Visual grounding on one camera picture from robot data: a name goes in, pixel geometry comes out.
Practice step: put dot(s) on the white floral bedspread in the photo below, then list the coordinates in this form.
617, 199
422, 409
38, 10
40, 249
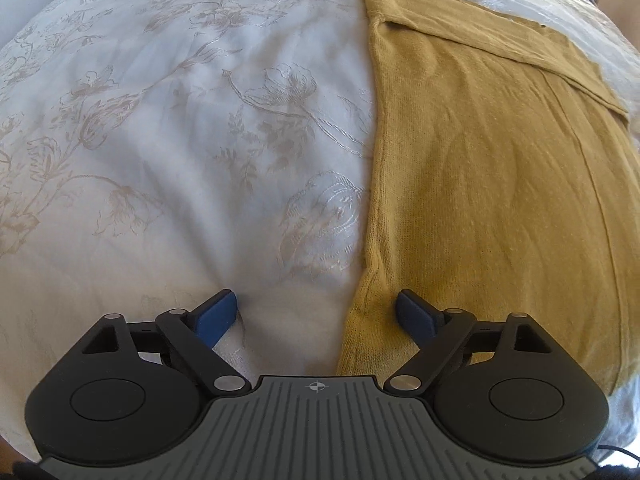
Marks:
165, 125

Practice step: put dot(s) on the yellow knit sweater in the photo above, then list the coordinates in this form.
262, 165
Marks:
480, 170

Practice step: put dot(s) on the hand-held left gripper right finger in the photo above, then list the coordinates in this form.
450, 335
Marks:
415, 316

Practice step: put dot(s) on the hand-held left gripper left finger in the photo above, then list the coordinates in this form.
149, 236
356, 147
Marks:
216, 316

